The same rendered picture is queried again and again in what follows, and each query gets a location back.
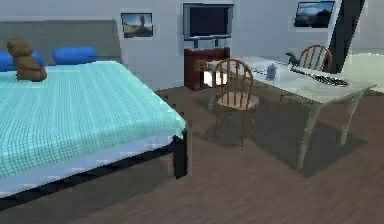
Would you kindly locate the dark red wooden cabinet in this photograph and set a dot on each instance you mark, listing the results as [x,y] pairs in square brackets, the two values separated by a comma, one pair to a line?
[191,66]

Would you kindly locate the brown wooden spindle chair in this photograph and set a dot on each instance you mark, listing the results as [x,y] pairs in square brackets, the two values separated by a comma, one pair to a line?
[236,98]
[315,57]

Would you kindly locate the small blue bottle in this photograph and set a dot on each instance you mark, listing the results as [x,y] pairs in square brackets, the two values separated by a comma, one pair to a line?
[271,71]

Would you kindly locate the grey television set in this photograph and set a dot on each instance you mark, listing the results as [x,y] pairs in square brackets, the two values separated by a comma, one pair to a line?
[207,21]

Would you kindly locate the framed landscape picture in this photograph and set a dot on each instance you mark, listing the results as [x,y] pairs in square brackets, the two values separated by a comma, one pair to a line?
[137,25]

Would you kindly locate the bed with turquoise cover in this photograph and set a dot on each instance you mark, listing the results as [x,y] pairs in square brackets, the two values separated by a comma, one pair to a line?
[83,110]

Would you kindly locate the dark horse statuette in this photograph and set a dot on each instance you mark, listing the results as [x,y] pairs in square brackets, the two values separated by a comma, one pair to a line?
[292,59]

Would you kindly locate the pale white table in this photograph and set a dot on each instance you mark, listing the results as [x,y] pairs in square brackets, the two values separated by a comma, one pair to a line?
[310,85]

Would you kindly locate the blue pillow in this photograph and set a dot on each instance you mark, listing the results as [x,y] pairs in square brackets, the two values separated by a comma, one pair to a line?
[74,55]
[5,61]

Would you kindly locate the black keyboard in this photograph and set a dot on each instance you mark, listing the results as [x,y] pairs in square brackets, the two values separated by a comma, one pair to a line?
[328,79]

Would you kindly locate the framed mountain picture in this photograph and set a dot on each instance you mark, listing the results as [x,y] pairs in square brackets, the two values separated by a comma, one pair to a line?
[313,14]

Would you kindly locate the brown teddy bear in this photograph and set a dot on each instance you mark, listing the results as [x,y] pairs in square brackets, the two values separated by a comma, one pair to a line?
[26,63]

